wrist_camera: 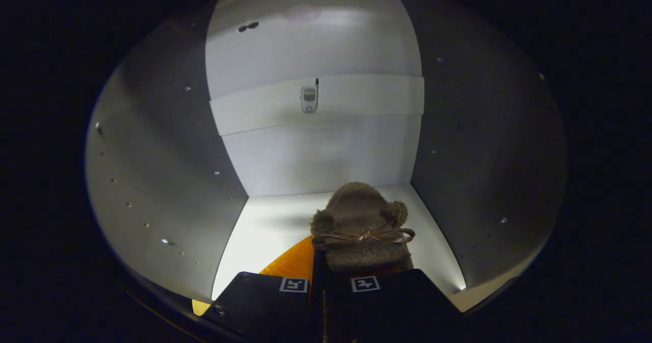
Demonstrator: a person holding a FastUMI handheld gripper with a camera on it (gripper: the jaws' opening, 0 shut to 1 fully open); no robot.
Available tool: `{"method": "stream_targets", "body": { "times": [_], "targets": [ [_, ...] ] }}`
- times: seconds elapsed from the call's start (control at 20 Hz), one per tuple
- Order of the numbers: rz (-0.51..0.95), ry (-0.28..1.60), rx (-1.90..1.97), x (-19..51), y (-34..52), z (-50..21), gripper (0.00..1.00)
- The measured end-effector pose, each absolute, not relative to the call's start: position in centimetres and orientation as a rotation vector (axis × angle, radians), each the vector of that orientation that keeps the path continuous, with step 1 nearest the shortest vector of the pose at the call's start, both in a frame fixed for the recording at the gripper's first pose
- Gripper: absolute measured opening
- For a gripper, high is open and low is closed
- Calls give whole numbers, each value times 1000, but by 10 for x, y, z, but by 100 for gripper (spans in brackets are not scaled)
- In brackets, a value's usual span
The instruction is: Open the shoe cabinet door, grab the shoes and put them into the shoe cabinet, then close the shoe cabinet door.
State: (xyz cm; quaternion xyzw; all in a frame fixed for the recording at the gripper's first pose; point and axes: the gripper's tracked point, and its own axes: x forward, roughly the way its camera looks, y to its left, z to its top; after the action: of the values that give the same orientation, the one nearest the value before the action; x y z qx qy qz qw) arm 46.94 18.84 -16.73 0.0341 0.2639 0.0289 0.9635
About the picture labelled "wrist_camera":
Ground grey shoe cabinet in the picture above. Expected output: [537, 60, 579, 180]
[84, 0, 568, 315]

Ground brown fuzzy slipper shoe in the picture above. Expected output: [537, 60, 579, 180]
[311, 181, 416, 343]

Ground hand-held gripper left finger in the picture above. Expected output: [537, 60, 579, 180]
[201, 235, 327, 343]

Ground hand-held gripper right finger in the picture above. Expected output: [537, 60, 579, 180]
[350, 268, 465, 343]

